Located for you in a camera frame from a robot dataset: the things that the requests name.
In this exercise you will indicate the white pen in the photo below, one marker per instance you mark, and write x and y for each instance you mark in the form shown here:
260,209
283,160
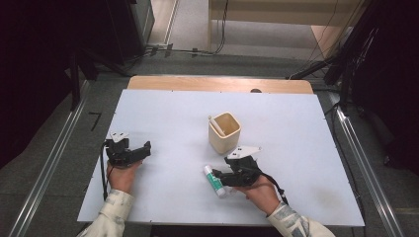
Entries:
217,126

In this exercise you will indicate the aluminium floor rail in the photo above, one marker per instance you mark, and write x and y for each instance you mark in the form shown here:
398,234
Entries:
365,164
49,164

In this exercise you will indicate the green white glue stick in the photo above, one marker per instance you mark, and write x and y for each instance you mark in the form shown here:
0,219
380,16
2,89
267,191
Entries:
214,182

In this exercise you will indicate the black tripod stand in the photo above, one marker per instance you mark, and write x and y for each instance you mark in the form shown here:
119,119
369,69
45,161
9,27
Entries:
346,49

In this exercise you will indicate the dark curtain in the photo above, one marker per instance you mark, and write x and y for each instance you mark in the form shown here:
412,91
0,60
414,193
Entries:
36,65
395,82

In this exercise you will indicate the person's right hand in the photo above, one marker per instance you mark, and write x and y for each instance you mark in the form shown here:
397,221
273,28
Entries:
262,196

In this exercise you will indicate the beige square cup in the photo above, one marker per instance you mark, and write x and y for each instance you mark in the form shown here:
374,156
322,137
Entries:
225,143

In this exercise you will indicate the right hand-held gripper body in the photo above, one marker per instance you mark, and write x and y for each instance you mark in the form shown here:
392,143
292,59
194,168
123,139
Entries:
245,169

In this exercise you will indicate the person's left hand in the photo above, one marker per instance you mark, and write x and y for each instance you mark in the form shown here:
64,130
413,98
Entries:
122,177

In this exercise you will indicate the dark cabinet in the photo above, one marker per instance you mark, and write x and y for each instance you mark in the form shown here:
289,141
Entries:
135,29

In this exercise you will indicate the wooden table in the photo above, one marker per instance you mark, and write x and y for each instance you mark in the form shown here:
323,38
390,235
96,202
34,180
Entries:
214,84

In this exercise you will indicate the beige wooden shelf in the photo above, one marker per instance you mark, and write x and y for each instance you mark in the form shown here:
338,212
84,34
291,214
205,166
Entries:
280,11

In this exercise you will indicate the white table cover sheet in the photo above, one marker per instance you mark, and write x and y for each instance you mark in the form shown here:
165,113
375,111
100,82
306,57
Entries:
171,115

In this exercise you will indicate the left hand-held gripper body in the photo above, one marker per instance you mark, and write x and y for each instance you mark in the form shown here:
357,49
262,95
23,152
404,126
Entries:
118,153

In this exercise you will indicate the black metal stand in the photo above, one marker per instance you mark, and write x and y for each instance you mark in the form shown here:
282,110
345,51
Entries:
75,79

